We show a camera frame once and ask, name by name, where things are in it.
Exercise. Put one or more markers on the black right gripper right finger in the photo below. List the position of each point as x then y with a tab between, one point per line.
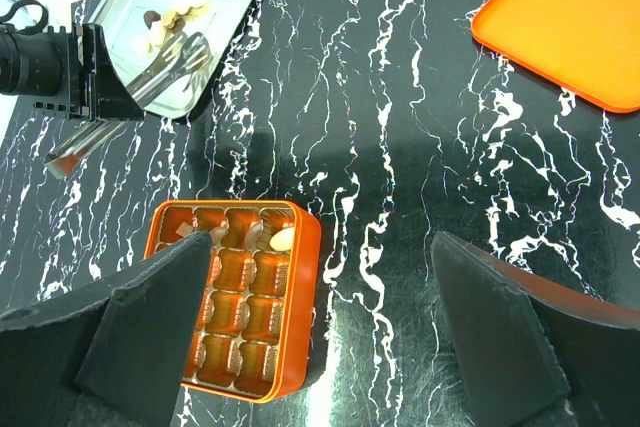
532	352

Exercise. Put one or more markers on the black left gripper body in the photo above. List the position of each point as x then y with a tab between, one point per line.
62	72

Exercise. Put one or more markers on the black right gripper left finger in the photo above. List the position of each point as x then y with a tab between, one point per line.
110	353

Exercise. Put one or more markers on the silver metal tongs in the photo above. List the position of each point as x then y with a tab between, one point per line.
180	56

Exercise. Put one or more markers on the dark square chocolate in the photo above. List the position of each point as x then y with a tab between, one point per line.
184	230

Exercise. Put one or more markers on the dark round chocolate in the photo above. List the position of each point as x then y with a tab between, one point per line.
218	233

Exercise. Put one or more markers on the dark shell chocolate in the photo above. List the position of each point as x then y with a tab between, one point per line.
253	234

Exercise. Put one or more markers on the white oval chocolate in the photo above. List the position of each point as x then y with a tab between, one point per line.
283	240

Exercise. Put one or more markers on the orange chocolate box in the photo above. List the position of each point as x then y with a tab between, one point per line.
253	333

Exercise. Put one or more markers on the silver metal tray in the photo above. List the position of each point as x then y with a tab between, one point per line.
130	46

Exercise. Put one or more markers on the orange box lid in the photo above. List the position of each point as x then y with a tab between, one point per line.
590	47

